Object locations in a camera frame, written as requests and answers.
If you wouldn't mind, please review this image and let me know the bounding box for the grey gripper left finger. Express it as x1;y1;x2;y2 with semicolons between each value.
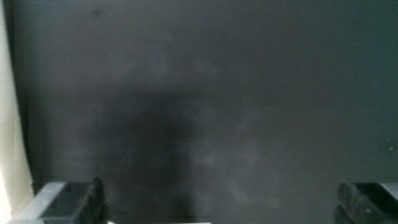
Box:
23;179;107;224

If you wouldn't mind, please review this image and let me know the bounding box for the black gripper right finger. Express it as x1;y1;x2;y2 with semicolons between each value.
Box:
334;182;398;224

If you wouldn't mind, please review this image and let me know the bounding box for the white U-shaped table frame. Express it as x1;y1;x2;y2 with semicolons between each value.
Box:
0;13;32;224

